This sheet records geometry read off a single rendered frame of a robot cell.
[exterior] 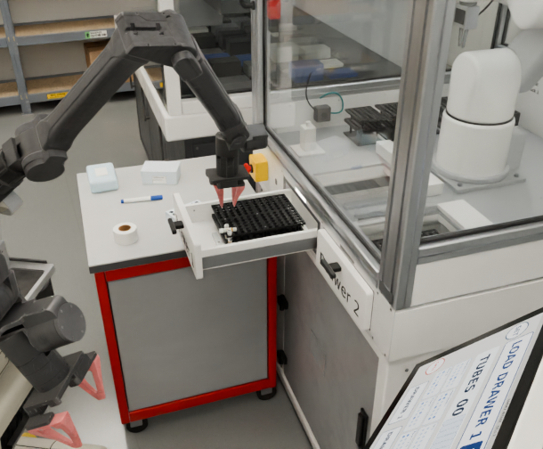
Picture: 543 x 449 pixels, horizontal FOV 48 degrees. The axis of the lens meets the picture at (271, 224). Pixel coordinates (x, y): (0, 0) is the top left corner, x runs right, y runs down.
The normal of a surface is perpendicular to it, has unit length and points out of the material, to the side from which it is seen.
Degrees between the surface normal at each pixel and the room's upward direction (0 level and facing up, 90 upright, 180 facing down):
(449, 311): 90
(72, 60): 90
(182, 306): 90
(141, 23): 37
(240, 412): 0
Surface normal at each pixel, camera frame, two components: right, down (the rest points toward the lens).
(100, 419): 0.00, -0.86
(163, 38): 0.39, -0.44
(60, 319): 0.88, -0.33
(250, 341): 0.32, 0.49
